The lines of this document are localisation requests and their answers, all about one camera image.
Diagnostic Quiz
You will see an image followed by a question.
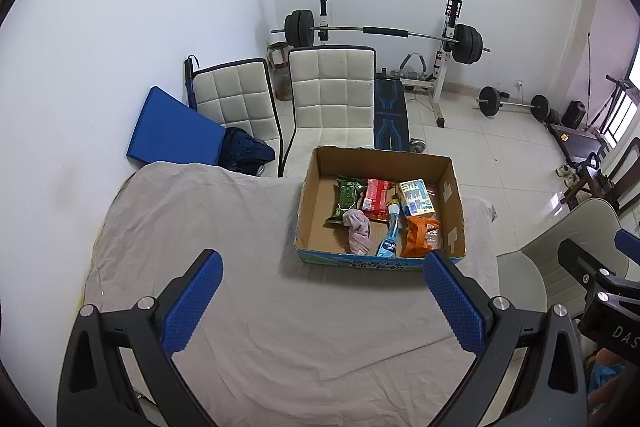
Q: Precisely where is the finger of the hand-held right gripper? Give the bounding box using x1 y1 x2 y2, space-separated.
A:
557 238 617 304
615 228 640 254

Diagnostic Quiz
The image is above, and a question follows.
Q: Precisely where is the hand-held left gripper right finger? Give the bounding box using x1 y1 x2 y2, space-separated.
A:
424 249 588 427

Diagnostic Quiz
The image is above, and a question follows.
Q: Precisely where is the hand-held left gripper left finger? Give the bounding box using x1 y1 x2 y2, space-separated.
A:
57 249 224 427

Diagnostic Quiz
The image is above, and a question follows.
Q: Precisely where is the orange snack packet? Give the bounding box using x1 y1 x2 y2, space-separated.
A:
400 214 443 258

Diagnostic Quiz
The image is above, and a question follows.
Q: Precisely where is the white blue tissue pack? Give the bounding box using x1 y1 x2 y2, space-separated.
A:
397 178 435 217

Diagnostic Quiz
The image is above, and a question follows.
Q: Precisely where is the pinkish grey sock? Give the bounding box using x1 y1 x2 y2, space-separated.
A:
342 208 373 255

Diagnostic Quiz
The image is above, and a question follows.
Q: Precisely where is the red snack packet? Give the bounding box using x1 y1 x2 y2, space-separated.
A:
360 178 396 223

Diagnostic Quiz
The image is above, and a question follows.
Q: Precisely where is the cardboard box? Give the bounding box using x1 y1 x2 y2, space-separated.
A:
293 146 467 273

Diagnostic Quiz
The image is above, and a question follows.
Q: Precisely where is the green snack packet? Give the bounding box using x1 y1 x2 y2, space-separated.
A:
325 175 368 228

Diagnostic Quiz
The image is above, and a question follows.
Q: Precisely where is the grey plastic chair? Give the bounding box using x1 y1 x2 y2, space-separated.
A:
496 197 626 313

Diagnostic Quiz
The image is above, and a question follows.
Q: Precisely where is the light blue cloth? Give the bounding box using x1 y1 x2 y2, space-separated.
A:
590 364 626 395

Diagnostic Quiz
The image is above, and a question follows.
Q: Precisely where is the brown wooden chair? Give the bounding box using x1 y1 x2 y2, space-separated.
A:
562 141 640 215

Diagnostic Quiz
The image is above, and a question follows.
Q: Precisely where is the treadmill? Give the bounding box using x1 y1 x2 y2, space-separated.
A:
546 122 611 162

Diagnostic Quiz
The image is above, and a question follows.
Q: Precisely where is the black speaker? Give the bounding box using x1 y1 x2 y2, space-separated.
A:
564 101 587 129

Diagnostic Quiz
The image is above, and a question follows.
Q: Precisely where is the dark blue garment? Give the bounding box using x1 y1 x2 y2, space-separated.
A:
222 127 277 178

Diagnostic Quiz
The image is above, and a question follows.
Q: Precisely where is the blue foam mat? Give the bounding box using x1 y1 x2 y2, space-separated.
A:
126 86 228 168

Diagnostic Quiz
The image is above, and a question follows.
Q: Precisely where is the short barbell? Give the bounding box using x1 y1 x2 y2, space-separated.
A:
475 87 551 122

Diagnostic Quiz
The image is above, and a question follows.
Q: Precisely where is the black weight bench pad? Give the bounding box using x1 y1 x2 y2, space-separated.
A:
374 77 411 152

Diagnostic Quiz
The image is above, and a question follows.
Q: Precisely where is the white quilted chair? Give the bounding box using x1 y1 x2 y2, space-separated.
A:
277 46 377 178
191 58 281 178

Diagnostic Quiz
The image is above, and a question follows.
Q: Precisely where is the white barbell rack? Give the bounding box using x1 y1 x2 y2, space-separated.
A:
315 0 463 128

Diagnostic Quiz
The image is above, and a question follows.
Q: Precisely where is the long barbell with black plates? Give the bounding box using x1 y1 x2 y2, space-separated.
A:
270 9 492 65

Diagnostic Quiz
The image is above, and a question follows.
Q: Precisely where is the grey exercise handle frame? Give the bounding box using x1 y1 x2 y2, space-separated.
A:
398 53 428 80

